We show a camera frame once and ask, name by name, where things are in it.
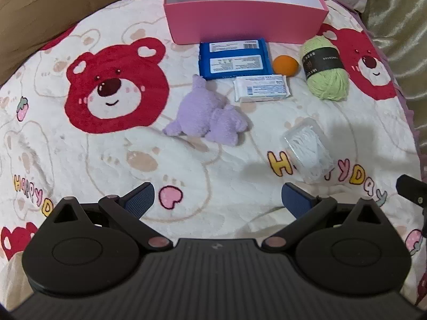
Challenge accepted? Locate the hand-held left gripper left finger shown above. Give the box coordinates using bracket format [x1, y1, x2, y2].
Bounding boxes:
[50, 183, 171, 251]

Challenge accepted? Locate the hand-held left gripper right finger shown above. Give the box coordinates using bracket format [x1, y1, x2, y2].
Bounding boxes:
[262, 183, 385, 253]

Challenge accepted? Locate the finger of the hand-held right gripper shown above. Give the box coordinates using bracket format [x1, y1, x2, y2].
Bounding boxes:
[396, 174, 427, 207]

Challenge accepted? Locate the clear packet of white thread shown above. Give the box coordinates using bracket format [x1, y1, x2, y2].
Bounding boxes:
[282, 118, 334, 185]

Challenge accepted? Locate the purple plush toy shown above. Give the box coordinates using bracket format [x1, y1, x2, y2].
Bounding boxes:
[162, 75, 249, 147]

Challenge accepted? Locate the white tissue packet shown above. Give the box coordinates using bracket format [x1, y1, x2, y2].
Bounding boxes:
[233, 75, 291, 103]

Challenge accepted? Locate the green yarn ball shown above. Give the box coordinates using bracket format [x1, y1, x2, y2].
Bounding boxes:
[298, 37, 350, 101]

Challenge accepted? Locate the orange makeup sponge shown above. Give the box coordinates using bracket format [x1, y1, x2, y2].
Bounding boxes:
[273, 55, 300, 77]

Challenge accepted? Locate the blue wet wipes packet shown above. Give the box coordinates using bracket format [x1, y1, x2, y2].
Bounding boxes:
[198, 38, 274, 81]

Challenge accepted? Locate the pink cardboard box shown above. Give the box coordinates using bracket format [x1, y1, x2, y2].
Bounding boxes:
[163, 0, 329, 46]

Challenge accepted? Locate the bear print blanket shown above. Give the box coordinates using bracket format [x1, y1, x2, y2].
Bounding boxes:
[0, 0, 426, 309]

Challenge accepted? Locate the green satin cloth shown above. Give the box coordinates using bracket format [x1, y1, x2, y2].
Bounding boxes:
[362, 0, 427, 134]

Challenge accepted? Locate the brown pillow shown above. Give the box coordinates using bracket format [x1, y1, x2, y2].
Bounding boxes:
[0, 0, 148, 88]

